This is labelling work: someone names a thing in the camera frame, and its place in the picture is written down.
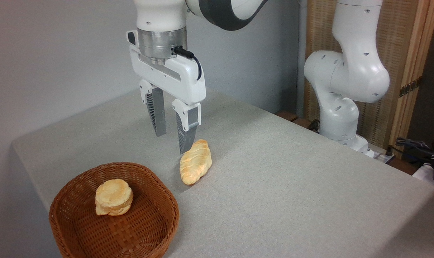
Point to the white power strip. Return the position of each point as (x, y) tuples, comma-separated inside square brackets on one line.
[(383, 156)]

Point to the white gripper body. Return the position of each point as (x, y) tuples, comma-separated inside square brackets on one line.
[(181, 80)]

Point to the braided bread loaf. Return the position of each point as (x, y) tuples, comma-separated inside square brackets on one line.
[(195, 162)]

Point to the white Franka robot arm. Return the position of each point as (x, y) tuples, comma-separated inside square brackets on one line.
[(347, 71)]

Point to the wooden rattan folding screen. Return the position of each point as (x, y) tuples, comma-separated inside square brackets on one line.
[(399, 36)]

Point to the round bread roll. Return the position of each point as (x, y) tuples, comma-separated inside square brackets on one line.
[(113, 197)]

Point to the brown wicker basket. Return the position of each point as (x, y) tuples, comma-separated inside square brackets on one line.
[(130, 229)]

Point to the metal screen hinge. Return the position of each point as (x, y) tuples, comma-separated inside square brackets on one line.
[(410, 87)]

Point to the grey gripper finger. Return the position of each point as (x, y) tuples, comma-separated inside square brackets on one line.
[(158, 114), (188, 125)]

